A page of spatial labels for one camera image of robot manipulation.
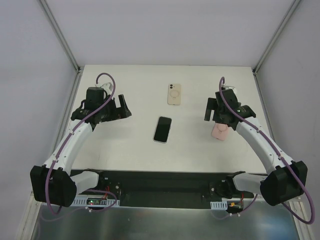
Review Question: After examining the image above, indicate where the pink phone case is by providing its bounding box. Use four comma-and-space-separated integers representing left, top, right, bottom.
211, 123, 229, 141

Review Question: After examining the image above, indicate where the beige phone case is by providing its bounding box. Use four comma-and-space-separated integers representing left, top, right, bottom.
167, 83, 182, 106

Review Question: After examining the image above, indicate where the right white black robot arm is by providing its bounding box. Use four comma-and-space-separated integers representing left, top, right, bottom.
204, 88, 308, 206

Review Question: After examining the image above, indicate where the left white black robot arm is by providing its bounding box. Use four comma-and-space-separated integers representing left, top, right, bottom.
30, 82, 132, 207

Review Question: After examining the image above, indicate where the black phone clear case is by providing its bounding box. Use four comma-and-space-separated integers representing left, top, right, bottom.
153, 116, 172, 144

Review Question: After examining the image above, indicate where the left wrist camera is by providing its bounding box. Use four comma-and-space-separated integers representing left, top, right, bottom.
95, 82, 114, 95

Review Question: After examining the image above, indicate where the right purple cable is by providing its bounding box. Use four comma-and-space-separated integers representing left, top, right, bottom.
219, 76, 315, 224

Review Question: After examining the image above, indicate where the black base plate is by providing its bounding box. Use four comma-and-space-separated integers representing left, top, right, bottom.
86, 170, 254, 209

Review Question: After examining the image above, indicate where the right white cable duct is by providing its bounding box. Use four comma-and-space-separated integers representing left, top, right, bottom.
210, 200, 228, 211

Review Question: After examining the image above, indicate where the white cable duct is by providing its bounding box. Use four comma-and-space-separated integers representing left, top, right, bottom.
210, 200, 228, 211
70, 196, 120, 208

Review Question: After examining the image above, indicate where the left white cable duct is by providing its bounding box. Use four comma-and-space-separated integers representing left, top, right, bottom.
70, 196, 120, 208

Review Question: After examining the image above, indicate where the left aluminium frame post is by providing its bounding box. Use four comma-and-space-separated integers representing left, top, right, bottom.
37, 0, 81, 74

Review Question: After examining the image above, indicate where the aluminium frame post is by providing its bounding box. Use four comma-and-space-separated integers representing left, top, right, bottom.
37, 0, 81, 74
252, 0, 302, 76

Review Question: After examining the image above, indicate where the right aluminium frame post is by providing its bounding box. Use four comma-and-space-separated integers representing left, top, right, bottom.
252, 0, 302, 76

